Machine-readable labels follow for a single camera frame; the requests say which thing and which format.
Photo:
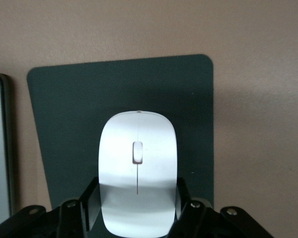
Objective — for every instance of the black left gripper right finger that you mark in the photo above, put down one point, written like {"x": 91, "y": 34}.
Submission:
{"x": 196, "y": 220}

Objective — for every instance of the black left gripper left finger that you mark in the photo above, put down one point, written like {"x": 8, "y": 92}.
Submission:
{"x": 72, "y": 218}

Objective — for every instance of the white computer mouse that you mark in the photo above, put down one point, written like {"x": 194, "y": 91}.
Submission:
{"x": 139, "y": 203}

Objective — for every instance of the black mouse pad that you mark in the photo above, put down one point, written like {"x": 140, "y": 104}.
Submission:
{"x": 89, "y": 94}

